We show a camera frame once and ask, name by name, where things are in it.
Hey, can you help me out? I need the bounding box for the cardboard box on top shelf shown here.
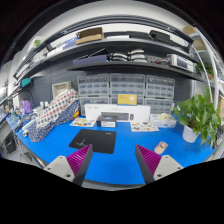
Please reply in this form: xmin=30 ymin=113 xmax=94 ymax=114
xmin=76 ymin=27 xmax=104 ymax=45

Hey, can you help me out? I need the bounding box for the illustrated flat card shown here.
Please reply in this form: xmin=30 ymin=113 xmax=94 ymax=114
xmin=71 ymin=118 xmax=95 ymax=127
xmin=131 ymin=122 xmax=155 ymax=132

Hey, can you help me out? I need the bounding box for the white keyboard box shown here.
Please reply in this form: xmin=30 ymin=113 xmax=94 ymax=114
xmin=84 ymin=104 xmax=151 ymax=122

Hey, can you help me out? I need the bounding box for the beige patterned computer mouse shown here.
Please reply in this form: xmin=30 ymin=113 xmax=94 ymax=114
xmin=154 ymin=142 xmax=168 ymax=154

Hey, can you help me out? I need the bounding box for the grey drawer organizer left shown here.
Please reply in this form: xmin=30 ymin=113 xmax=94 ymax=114
xmin=77 ymin=74 xmax=109 ymax=115

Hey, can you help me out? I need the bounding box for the green potted plant white pot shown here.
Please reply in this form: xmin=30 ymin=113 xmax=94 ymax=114
xmin=173 ymin=87 xmax=221 ymax=147

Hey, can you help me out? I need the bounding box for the patterned fabric bag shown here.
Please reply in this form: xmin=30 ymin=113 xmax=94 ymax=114
xmin=28 ymin=89 xmax=79 ymax=142

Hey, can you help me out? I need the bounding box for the grey electronic instrument on shelf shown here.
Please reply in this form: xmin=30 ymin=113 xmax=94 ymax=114
xmin=169 ymin=54 xmax=194 ymax=72

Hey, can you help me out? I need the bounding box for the small black white box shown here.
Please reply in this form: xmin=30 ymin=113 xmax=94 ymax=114
xmin=97 ymin=116 xmax=117 ymax=128

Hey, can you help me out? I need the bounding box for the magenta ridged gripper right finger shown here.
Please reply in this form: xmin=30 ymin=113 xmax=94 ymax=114
xmin=135 ymin=145 xmax=182 ymax=184

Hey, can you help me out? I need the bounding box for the yellow card box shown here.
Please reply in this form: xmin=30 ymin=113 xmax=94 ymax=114
xmin=117 ymin=93 xmax=137 ymax=105

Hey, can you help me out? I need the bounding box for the white box with cream item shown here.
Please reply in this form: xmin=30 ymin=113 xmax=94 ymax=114
xmin=150 ymin=113 xmax=176 ymax=128

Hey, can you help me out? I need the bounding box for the grey drawer organizer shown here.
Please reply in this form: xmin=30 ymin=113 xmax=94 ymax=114
xmin=77 ymin=74 xmax=109 ymax=115
xmin=144 ymin=75 xmax=175 ymax=114
xmin=110 ymin=73 xmax=145 ymax=105

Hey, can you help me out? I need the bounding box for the illustrated flat card right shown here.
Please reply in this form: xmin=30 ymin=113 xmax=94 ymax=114
xmin=131 ymin=122 xmax=155 ymax=132

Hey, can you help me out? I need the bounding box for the black mouse pad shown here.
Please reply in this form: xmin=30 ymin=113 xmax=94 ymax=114
xmin=69 ymin=129 xmax=116 ymax=154

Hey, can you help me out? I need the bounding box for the illustrated flat card left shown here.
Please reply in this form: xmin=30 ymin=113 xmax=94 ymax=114
xmin=71 ymin=118 xmax=95 ymax=127

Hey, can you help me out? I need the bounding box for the grey drawer organizer right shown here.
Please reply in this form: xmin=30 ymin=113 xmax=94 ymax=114
xmin=144 ymin=75 xmax=175 ymax=114

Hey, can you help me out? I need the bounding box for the purple object on left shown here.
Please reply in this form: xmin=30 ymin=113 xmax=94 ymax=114
xmin=20 ymin=100 xmax=33 ymax=115

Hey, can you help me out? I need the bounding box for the grey drawer organizer middle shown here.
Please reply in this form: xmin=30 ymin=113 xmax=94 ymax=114
xmin=110 ymin=73 xmax=145 ymax=105

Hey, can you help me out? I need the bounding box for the white basket container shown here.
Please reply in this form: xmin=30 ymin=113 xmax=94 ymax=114
xmin=52 ymin=81 xmax=72 ymax=98

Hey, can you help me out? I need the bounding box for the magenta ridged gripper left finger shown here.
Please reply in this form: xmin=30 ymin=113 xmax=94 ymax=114
xmin=44 ymin=145 xmax=93 ymax=186

